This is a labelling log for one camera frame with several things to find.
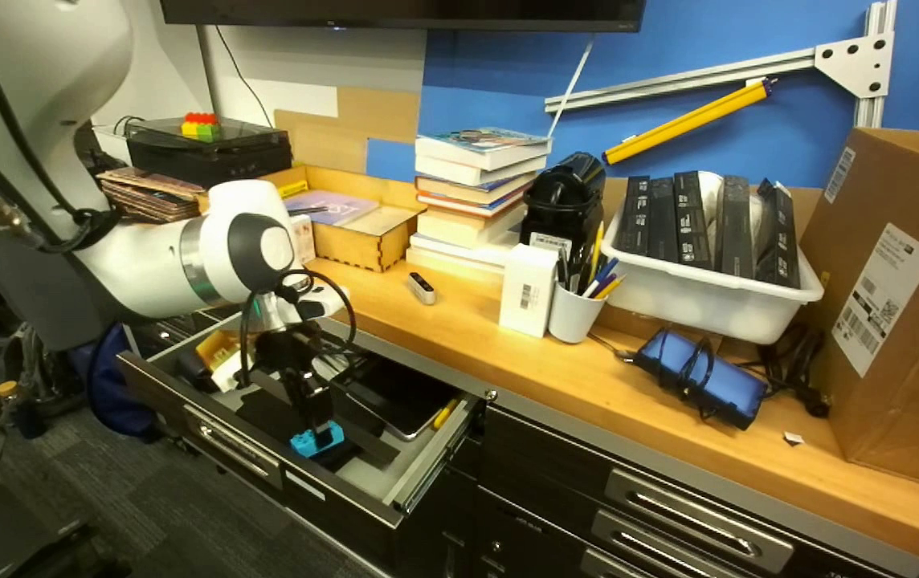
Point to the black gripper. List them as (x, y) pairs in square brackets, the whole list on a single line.
[(292, 369)]

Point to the small blue block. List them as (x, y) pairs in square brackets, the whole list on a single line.
[(299, 444)]

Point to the black grey workbench drawer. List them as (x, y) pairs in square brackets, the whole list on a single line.
[(375, 475)]

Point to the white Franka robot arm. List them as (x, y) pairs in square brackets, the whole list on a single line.
[(157, 267)]

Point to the red yellow green block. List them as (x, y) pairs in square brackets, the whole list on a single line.
[(201, 125)]

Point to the black cabinet drawer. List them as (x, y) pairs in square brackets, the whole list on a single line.
[(694, 515), (641, 542)]

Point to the black foam insert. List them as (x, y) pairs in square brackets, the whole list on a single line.
[(268, 418)]

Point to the black tablet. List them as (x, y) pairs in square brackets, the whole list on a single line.
[(405, 397)]

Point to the white crumpled paper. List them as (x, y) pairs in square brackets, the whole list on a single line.
[(224, 369)]

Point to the small black device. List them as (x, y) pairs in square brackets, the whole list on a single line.
[(194, 374)]

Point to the yellow pencil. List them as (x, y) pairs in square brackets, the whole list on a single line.
[(445, 415)]

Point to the white paper card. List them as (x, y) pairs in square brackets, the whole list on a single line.
[(302, 241)]

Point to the wooden tray box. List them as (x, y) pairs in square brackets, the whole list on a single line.
[(368, 245)]

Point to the dark blue bag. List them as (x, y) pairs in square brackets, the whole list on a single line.
[(122, 391)]

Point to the purple UIST booklet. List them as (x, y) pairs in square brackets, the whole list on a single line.
[(332, 206)]

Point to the flat white book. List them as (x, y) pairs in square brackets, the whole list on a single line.
[(459, 260)]

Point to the black workbench cabinet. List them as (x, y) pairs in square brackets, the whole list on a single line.
[(544, 460)]

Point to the yellow strip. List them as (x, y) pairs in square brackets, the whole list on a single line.
[(289, 187)]

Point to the thick cream book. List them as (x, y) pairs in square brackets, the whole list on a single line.
[(470, 226)]

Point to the small white box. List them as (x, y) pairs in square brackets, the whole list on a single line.
[(529, 293)]

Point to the black flat case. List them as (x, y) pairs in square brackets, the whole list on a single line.
[(234, 155)]

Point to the brown notebook stack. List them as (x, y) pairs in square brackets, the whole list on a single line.
[(149, 195)]

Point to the white pen cup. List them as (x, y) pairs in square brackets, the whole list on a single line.
[(573, 316)]

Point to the floor tool clutter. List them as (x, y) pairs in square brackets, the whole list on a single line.
[(27, 374)]

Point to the thin dark cover book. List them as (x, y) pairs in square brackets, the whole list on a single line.
[(478, 181)]

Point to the black pen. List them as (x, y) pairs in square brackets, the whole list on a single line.
[(570, 274)]

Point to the grey plastic container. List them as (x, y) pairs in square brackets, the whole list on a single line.
[(29, 299)]

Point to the blue pen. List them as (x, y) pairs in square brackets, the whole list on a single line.
[(604, 274)]

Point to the yellow pen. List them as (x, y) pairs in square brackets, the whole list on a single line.
[(613, 287)]

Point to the teal cover book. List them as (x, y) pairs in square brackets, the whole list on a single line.
[(479, 138)]

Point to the black boxy device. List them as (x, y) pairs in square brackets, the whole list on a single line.
[(567, 196)]

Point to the black ribbed strip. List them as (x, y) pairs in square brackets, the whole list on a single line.
[(778, 237), (630, 214), (737, 226), (664, 221), (691, 221)]

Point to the blue zip pouch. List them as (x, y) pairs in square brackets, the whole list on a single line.
[(694, 374)]

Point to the white plastic bin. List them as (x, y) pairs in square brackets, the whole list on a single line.
[(694, 299)]

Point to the thin white rod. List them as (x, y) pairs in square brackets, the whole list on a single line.
[(570, 90)]

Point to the black flat screen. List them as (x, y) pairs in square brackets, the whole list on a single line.
[(405, 11)]

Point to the small white scrap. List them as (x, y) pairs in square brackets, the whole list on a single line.
[(791, 438)]

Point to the yellow bar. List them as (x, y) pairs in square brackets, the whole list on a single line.
[(686, 119)]

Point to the aluminium bracket rail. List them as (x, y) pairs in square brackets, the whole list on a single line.
[(694, 74)]

